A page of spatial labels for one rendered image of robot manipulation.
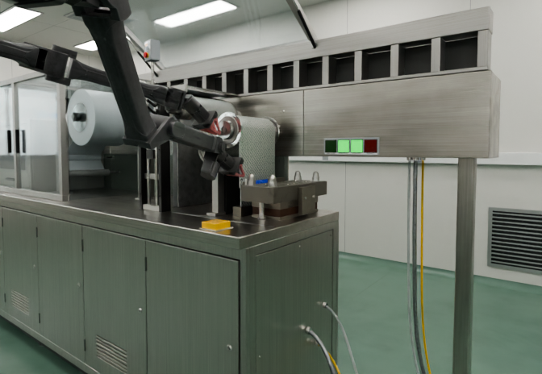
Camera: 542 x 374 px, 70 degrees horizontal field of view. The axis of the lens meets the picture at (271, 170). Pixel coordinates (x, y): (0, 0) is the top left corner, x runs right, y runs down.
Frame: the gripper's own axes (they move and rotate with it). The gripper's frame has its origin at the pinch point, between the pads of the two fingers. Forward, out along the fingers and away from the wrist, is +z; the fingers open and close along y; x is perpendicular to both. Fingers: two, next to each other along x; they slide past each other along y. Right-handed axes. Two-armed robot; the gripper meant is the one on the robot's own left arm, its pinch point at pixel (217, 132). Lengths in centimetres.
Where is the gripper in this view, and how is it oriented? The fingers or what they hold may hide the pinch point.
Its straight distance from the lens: 160.0
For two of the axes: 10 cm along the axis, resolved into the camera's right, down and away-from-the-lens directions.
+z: 5.2, 5.7, 6.3
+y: 7.9, -0.3, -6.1
